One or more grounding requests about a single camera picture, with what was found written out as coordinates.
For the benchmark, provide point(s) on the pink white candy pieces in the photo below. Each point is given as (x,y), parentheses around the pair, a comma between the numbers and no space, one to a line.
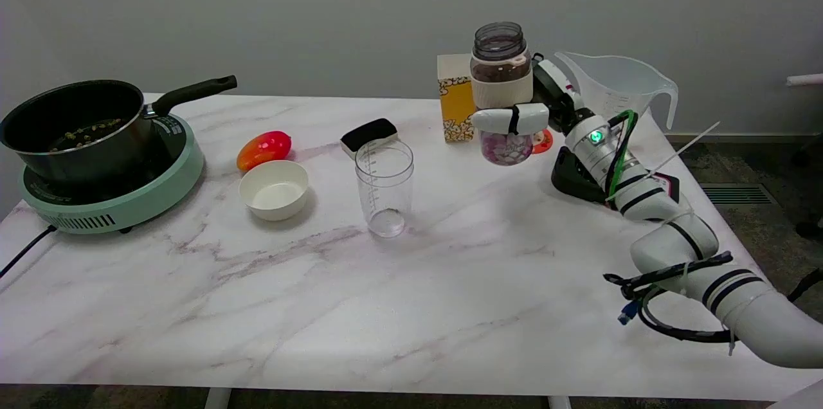
(506,148)

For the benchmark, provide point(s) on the yellow popcorn box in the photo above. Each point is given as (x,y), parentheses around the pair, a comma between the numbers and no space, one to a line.
(453,100)

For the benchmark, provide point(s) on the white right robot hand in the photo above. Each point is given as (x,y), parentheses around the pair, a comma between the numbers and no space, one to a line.
(558,89)

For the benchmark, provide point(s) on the white bowl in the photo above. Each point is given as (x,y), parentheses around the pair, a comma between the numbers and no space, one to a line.
(274,193)

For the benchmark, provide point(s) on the clear bottle with beige sleeve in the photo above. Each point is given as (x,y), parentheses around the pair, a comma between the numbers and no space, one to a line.
(500,84)

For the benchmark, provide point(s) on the clear tall measuring cup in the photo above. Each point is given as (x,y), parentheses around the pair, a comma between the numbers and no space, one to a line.
(384,190)

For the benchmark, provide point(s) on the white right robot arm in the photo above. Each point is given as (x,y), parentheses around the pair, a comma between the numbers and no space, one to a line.
(669,229)

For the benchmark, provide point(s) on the mint green induction cooker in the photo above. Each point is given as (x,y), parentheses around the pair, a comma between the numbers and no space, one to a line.
(135,200)

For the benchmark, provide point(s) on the floor vent grille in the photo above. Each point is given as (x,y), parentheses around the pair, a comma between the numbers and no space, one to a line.
(739,193)

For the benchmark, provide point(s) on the long white zip tie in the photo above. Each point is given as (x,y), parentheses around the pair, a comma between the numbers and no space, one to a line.
(688,146)

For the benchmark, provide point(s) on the large translucent plastic jug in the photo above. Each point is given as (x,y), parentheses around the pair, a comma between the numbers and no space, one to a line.
(617,87)

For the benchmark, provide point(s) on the black device with red label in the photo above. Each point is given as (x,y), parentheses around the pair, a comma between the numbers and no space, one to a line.
(572,185)

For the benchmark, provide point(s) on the pink round toy plate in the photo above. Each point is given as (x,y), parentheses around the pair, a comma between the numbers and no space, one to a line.
(544,142)

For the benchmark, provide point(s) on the red orange toy mango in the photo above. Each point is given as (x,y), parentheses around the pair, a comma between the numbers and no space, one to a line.
(263,148)

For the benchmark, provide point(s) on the white table leg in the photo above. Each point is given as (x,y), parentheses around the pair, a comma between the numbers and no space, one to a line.
(559,402)
(217,399)

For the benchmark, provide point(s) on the white wall pipe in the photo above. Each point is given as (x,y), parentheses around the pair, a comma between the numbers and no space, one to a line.
(807,80)

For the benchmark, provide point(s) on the black and white sponge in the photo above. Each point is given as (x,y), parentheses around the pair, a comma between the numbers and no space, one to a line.
(368,131)

